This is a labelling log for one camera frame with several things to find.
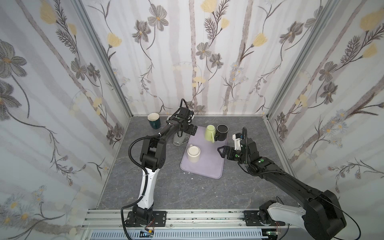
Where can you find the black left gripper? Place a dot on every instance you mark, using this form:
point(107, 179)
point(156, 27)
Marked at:
point(188, 128)

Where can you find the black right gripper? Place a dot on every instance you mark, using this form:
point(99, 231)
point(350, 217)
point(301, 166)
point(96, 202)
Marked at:
point(233, 153)

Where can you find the grey mug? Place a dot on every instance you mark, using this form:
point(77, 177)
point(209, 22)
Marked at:
point(180, 138)

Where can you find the light green mug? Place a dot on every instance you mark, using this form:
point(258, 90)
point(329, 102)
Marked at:
point(210, 133)

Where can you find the black mug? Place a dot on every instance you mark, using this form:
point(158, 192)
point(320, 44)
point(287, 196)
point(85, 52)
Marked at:
point(221, 133)

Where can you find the dark teal mug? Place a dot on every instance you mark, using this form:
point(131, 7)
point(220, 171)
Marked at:
point(154, 120)

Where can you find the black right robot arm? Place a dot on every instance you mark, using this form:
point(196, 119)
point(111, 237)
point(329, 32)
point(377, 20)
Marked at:
point(319, 213)

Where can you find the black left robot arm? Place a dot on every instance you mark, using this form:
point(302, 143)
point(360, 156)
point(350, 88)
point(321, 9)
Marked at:
point(152, 159)

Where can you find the cream white mug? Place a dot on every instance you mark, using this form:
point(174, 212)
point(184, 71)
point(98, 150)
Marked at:
point(193, 153)

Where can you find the lavender plastic tray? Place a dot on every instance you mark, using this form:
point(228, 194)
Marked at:
point(210, 163)

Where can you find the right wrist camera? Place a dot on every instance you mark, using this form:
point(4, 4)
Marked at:
point(237, 141)

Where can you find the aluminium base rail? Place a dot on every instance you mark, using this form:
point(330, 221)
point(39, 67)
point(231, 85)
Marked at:
point(229, 224)

